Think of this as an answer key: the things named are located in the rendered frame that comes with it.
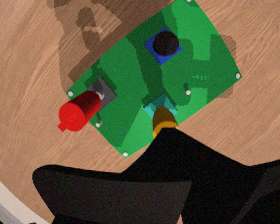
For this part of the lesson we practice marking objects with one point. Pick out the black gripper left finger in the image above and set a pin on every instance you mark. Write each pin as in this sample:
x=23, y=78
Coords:
x=147, y=192

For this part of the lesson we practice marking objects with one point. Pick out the green circuit board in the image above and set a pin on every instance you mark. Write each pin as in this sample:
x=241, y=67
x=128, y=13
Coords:
x=163, y=71

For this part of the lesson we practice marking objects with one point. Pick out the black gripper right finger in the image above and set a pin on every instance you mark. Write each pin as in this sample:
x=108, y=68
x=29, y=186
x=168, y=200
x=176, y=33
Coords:
x=222, y=190

